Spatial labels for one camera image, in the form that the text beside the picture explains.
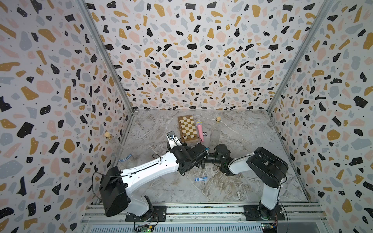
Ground clear glass bottle with cork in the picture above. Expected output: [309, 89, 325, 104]
[210, 116, 221, 149]

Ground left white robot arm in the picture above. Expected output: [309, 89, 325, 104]
[99, 144, 209, 221]

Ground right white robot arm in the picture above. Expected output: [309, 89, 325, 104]
[201, 144, 288, 220]

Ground glass bottle blue label left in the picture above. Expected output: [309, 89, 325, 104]
[105, 132, 137, 169]

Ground wooden chessboard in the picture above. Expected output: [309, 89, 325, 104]
[177, 115, 200, 144]

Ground pink toy microphone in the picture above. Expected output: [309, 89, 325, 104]
[195, 120, 204, 142]

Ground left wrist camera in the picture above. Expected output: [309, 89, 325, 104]
[166, 131, 178, 150]

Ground left metal corner post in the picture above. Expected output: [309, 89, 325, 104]
[76, 0, 134, 116]

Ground metal corner post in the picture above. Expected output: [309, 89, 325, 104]
[267, 0, 334, 114]
[76, 0, 134, 116]

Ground right metal corner post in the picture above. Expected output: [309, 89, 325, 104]
[267, 0, 334, 114]

